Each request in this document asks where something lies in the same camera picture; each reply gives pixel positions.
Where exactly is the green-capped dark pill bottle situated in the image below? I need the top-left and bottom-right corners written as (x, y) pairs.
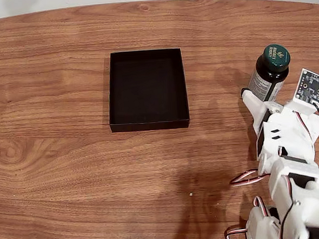
top-left (244, 43), bottom-right (294, 104)

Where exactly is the black open box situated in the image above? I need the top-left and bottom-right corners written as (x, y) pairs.
top-left (105, 47), bottom-right (191, 133)

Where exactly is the red white black servo cable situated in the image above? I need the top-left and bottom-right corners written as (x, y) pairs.
top-left (221, 195), bottom-right (274, 239)
top-left (229, 168), bottom-right (271, 188)
top-left (293, 109), bottom-right (314, 142)

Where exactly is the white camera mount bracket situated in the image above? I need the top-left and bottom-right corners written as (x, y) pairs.
top-left (281, 96), bottom-right (319, 118)

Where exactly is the gripper camera circuit board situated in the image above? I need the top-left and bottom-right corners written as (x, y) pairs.
top-left (293, 67), bottom-right (319, 107)

